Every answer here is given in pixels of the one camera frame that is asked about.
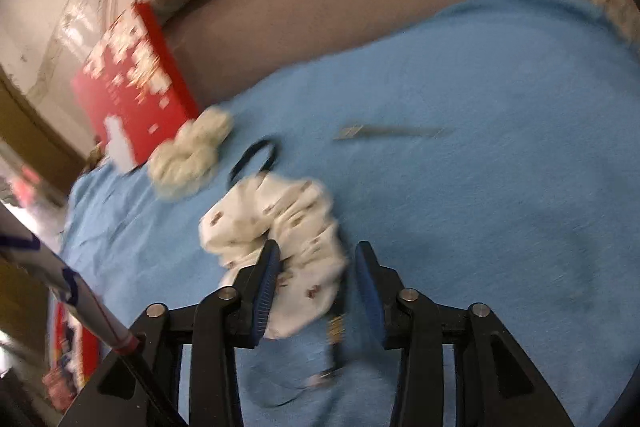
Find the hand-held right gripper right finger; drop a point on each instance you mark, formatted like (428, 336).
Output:
(370, 292)

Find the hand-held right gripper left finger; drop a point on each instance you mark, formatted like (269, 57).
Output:
(265, 289)

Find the white polka dot scrunchie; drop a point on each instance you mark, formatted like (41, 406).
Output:
(300, 227)

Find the cream scrunchie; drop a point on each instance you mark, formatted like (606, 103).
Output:
(190, 152)

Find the silver hair clip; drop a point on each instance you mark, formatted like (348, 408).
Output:
(390, 132)

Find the blue blanket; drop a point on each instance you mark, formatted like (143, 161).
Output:
(475, 132)

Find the red printed packet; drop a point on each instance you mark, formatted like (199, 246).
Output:
(70, 347)

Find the red blossom print box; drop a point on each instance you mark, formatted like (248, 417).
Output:
(135, 102)

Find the brown sofa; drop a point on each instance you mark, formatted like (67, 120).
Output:
(350, 2)

